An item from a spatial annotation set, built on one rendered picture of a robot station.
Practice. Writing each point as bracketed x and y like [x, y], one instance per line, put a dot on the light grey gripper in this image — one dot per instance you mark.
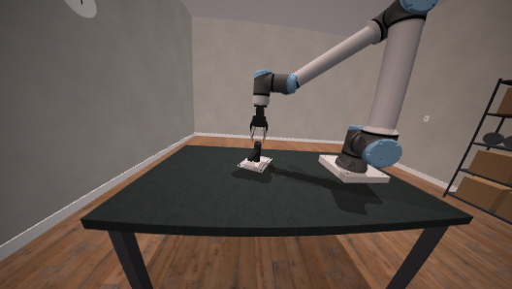
[259, 121]

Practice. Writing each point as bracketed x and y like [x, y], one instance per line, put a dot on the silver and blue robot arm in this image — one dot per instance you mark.
[375, 144]

